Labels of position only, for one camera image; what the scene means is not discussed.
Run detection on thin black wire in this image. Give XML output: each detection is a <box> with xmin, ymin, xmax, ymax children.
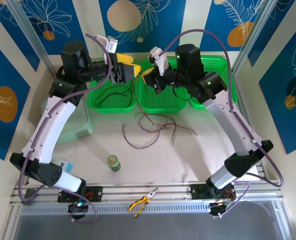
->
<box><xmin>94</xmin><ymin>91</ymin><xmax>118</xmax><ymax>107</ymax></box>
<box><xmin>105</xmin><ymin>90</ymin><xmax>130</xmax><ymax>97</ymax></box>
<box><xmin>126</xmin><ymin>83</ymin><xmax>136</xmax><ymax>109</ymax></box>

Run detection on thin red wire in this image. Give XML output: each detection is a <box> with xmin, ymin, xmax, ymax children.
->
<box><xmin>131</xmin><ymin>74</ymin><xmax>155</xmax><ymax>127</ymax></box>
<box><xmin>137</xmin><ymin>113</ymin><xmax>198</xmax><ymax>136</ymax></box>

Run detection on green plastic mesh basket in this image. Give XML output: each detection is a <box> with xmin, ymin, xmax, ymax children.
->
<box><xmin>87</xmin><ymin>58</ymin><xmax>138</xmax><ymax>114</ymax></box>
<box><xmin>187</xmin><ymin>56</ymin><xmax>239</xmax><ymax>111</ymax></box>
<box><xmin>137</xmin><ymin>58</ymin><xmax>188</xmax><ymax>115</ymax></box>

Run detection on pale green plastic lid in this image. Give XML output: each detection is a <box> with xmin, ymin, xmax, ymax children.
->
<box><xmin>40</xmin><ymin>98</ymin><xmax>95</xmax><ymax>145</ymax></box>

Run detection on small green jar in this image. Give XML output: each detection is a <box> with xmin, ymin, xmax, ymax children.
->
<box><xmin>106</xmin><ymin>154</ymin><xmax>122</xmax><ymax>172</ymax></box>

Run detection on blue wipes packet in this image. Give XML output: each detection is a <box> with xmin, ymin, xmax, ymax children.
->
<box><xmin>51</xmin><ymin>159</ymin><xmax>74</xmax><ymax>173</ymax></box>

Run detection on grey sponge block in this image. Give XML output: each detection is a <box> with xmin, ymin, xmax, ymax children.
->
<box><xmin>25</xmin><ymin>188</ymin><xmax>38</xmax><ymax>205</ymax></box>

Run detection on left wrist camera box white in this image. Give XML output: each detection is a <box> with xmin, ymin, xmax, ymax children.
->
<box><xmin>96</xmin><ymin>34</ymin><xmax>119</xmax><ymax>64</ymax></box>

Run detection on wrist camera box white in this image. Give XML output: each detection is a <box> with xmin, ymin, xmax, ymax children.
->
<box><xmin>147</xmin><ymin>46</ymin><xmax>173</xmax><ymax>76</ymax></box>
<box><xmin>96</xmin><ymin>34</ymin><xmax>119</xmax><ymax>64</ymax></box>

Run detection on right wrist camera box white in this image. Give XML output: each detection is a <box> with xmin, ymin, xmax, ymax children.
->
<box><xmin>147</xmin><ymin>46</ymin><xmax>173</xmax><ymax>76</ymax></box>

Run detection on aluminium frame post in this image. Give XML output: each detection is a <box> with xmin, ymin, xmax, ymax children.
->
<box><xmin>6</xmin><ymin>0</ymin><xmax>59</xmax><ymax>79</ymax></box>
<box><xmin>231</xmin><ymin>0</ymin><xmax>275</xmax><ymax>76</ymax></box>

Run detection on aluminium extrusion rail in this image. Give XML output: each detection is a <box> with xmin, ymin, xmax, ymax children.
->
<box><xmin>9</xmin><ymin>183</ymin><xmax>285</xmax><ymax>207</ymax></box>

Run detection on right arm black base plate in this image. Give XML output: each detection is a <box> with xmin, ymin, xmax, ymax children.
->
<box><xmin>190</xmin><ymin>183</ymin><xmax>237</xmax><ymax>201</ymax></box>

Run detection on yellow handled pliers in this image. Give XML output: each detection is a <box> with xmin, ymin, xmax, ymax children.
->
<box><xmin>128</xmin><ymin>186</ymin><xmax>159</xmax><ymax>218</ymax></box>

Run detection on slotted grey cable duct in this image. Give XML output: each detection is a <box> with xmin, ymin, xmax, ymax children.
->
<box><xmin>19</xmin><ymin>202</ymin><xmax>212</xmax><ymax>216</ymax></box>

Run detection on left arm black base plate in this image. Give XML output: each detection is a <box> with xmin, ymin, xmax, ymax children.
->
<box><xmin>57</xmin><ymin>185</ymin><xmax>103</xmax><ymax>203</ymax></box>

